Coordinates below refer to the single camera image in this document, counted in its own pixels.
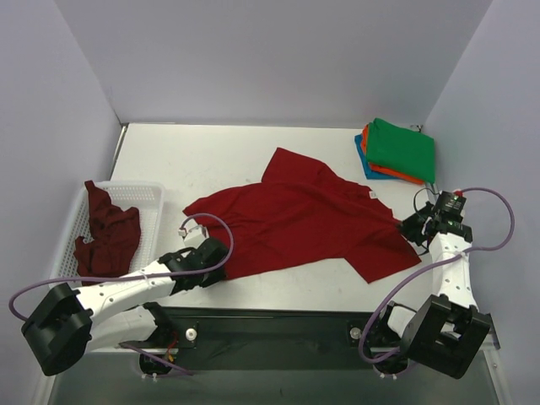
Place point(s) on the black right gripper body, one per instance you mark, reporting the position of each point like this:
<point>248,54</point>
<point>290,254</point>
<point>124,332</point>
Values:
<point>414,228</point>

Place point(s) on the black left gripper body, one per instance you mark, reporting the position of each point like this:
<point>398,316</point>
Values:
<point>215,258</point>

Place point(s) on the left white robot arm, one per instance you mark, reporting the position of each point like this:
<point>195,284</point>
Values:
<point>70,322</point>

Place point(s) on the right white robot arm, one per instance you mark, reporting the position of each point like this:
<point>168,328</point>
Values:
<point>447,331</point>

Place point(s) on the green folded t-shirt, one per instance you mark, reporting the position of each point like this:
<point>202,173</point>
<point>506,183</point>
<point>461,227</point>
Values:
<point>401,149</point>

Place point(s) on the orange folded t-shirt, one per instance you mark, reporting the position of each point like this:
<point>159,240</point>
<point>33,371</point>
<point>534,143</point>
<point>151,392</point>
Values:
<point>382,169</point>

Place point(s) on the white plastic basket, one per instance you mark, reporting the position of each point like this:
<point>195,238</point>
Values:
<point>147,197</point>

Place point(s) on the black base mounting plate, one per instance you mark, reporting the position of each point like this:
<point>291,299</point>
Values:
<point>205,339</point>

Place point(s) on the dark red t-shirt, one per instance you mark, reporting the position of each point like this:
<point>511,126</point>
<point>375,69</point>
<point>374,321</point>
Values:
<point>115,237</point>

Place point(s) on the blue folded t-shirt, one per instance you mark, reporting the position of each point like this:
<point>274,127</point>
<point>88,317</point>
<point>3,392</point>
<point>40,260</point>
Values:
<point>368,172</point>

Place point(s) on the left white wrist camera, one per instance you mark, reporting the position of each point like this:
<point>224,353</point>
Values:
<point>194,236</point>

